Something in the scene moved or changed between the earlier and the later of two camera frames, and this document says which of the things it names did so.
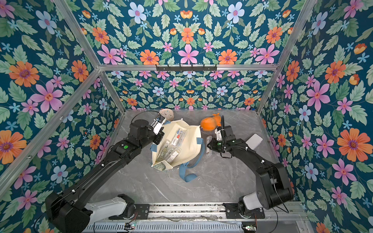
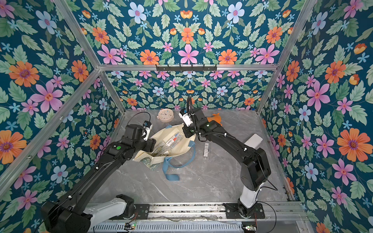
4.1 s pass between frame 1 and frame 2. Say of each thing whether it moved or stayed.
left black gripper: moved
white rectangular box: stayed
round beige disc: stayed
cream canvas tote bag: moved
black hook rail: stayed
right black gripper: moved
